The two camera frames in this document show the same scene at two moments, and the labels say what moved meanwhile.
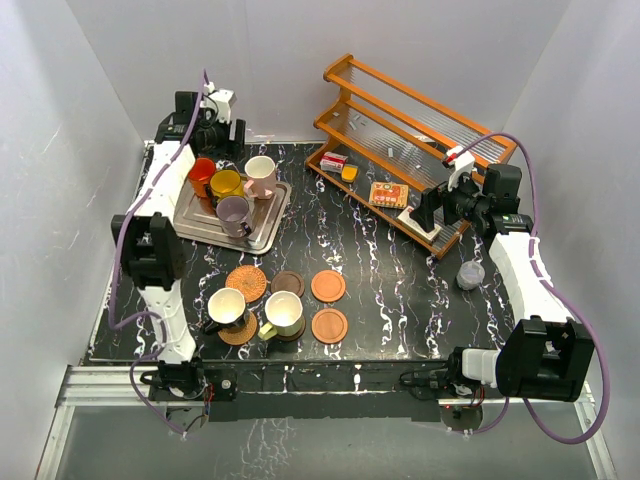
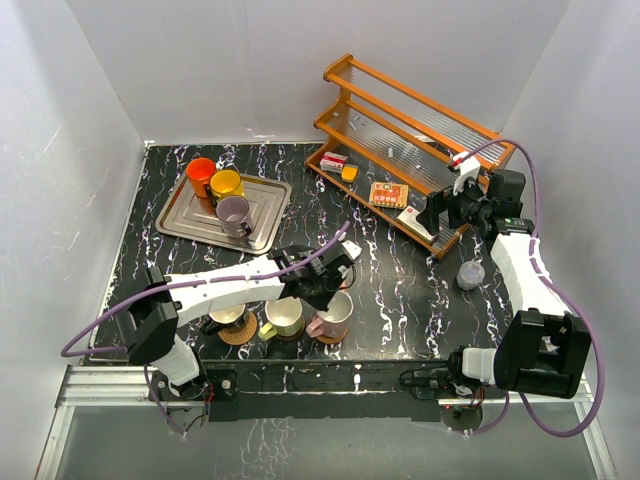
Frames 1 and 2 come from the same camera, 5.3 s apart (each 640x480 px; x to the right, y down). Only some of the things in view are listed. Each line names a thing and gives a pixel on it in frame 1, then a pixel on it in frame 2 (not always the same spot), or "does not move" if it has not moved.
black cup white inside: (226, 308) does not move
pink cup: (262, 178) → (334, 322)
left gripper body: (217, 140) → (321, 296)
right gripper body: (457, 205) does not move
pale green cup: (285, 311) does not move
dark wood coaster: (293, 337) does not move
